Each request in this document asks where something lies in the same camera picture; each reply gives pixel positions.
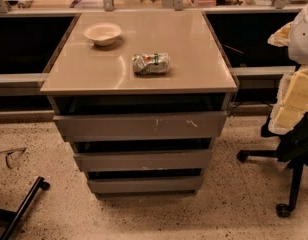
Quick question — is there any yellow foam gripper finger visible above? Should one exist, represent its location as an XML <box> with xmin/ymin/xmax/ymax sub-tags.
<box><xmin>268</xmin><ymin>66</ymin><xmax>308</xmax><ymax>135</ymax></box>

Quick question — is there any foam gripper finger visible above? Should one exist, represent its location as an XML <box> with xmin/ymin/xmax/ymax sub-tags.
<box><xmin>267</xmin><ymin>22</ymin><xmax>292</xmax><ymax>47</ymax></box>

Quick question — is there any grey top drawer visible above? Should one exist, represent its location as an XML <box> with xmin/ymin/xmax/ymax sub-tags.
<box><xmin>54</xmin><ymin>111</ymin><xmax>227</xmax><ymax>142</ymax></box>

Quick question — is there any grey drawer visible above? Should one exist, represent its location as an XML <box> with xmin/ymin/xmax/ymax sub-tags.
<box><xmin>54</xmin><ymin>111</ymin><xmax>227</xmax><ymax>142</ymax></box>
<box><xmin>88</xmin><ymin>176</ymin><xmax>203</xmax><ymax>194</ymax></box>
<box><xmin>74</xmin><ymin>149</ymin><xmax>212</xmax><ymax>172</ymax></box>

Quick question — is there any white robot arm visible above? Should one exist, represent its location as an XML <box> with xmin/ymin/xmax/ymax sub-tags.
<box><xmin>268</xmin><ymin>3</ymin><xmax>308</xmax><ymax>135</ymax></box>

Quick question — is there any grey middle drawer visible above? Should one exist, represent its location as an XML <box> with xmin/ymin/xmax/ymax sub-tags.
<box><xmin>74</xmin><ymin>149</ymin><xmax>212</xmax><ymax>172</ymax></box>

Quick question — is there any grey bottom drawer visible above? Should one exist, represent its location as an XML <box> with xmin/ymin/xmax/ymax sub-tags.
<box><xmin>88</xmin><ymin>176</ymin><xmax>203</xmax><ymax>194</ymax></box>

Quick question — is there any grey drawer cabinet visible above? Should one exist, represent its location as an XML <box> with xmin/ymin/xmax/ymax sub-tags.
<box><xmin>41</xmin><ymin>11</ymin><xmax>237</xmax><ymax>196</ymax></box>

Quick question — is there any black office chair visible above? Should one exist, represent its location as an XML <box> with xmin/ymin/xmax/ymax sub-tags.
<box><xmin>236</xmin><ymin>112</ymin><xmax>308</xmax><ymax>217</ymax></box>

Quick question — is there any crushed silver green can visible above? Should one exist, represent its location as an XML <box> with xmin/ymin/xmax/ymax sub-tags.
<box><xmin>132</xmin><ymin>53</ymin><xmax>170</xmax><ymax>75</ymax></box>

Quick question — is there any white paper bowl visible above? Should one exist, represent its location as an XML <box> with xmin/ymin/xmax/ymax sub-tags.
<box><xmin>83</xmin><ymin>22</ymin><xmax>122</xmax><ymax>46</ymax></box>

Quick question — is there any black chair base leg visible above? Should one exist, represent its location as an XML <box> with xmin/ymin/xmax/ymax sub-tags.
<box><xmin>0</xmin><ymin>177</ymin><xmax>50</xmax><ymax>240</ymax></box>

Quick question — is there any thin cable on floor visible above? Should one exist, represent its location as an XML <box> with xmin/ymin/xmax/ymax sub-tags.
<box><xmin>0</xmin><ymin>146</ymin><xmax>27</xmax><ymax>170</ymax></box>

